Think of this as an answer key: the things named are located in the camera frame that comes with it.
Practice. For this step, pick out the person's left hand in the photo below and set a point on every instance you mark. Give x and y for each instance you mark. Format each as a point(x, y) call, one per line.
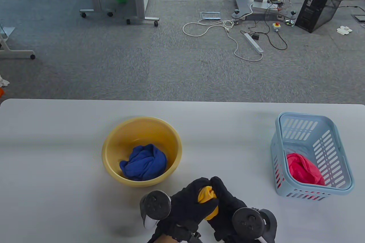
point(185, 206)

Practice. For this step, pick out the grey floor socket box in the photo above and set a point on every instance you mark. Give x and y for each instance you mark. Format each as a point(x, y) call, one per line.
point(360, 18)
point(210, 16)

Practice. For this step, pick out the blue square towel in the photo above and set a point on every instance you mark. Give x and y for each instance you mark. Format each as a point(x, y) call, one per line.
point(145, 163)

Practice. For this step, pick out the yellow plastic basin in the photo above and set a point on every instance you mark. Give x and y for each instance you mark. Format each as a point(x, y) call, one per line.
point(137, 132)

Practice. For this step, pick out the person's right hand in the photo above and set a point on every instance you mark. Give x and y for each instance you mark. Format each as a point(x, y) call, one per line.
point(228, 206)

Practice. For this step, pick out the person's left forearm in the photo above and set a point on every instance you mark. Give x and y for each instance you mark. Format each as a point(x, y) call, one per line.
point(165, 239)

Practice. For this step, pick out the orange object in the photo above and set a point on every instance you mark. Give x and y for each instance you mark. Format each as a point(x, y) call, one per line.
point(1, 92)

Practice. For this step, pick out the yellow square towel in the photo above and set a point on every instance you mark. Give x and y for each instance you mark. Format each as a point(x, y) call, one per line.
point(205, 193)

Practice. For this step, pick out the pink square towel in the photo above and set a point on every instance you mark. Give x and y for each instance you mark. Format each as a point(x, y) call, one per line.
point(305, 169)

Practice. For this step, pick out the black and white hand controller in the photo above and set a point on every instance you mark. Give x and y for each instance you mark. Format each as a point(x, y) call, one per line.
point(155, 204)
point(248, 223)

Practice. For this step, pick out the whiteboard on rolling stand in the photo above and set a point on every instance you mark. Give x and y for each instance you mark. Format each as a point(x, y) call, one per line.
point(17, 52)

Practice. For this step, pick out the light blue plastic basket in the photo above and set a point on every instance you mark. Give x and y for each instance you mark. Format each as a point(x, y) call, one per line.
point(328, 146)

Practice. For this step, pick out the red emergency stop button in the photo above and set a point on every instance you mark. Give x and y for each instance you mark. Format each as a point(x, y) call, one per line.
point(276, 26)

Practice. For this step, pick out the black computer tower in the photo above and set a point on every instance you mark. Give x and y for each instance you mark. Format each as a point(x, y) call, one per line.
point(322, 3)

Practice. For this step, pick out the white crumpled cloth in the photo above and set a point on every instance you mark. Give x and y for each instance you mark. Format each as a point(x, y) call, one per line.
point(4, 82)

